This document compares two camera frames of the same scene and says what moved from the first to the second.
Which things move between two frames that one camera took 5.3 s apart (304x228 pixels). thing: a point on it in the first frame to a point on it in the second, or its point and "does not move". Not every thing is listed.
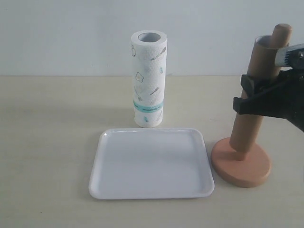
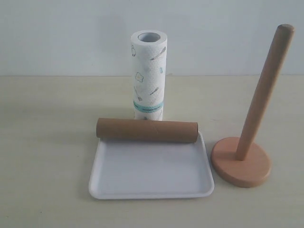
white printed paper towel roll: x=149 y=49 does not move
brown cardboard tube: x=261 y=64 to x=183 y=131
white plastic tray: x=151 y=163 does not move
